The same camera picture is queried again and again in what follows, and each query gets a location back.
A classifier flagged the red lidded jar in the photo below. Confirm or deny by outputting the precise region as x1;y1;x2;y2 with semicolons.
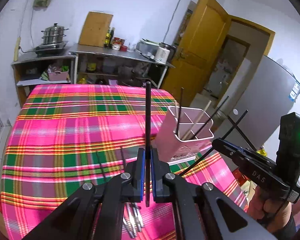
111;37;125;50

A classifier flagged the yellow wooden door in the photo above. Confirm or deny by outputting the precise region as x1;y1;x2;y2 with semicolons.
161;0;231;106

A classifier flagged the light wooden chopstick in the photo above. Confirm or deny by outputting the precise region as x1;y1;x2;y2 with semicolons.
182;100;211;140

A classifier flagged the stainless steel steamer pot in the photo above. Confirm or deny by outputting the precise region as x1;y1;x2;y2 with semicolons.
42;23;68;45

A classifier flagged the pink plaid tablecloth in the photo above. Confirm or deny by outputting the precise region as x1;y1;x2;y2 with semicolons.
1;85;247;239

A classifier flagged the pink plastic utensil holder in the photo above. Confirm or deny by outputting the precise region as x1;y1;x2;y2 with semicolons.
153;106;214;162

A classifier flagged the grey refrigerator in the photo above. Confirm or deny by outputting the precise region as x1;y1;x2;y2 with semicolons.
214;56;300;150

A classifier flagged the white electric kettle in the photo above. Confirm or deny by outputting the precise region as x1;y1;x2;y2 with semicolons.
154;47;170;64

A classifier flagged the dark oil bottle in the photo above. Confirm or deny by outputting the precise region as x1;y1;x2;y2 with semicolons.
108;27;115;48

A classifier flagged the black chopstick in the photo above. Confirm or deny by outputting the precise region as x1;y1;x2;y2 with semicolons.
191;96;229;139
175;87;184;137
178;109;249;177
145;81;151;207

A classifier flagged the metal kitchen shelf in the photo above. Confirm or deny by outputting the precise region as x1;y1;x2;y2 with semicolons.
12;44;173;105

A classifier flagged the right hand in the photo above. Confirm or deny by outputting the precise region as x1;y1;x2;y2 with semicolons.
247;186;292;233

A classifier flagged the wooden cutting board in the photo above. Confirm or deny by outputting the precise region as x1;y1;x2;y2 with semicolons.
78;11;113;47

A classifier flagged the pink storage basket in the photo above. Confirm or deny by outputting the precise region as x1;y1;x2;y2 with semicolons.
48;71;69;82

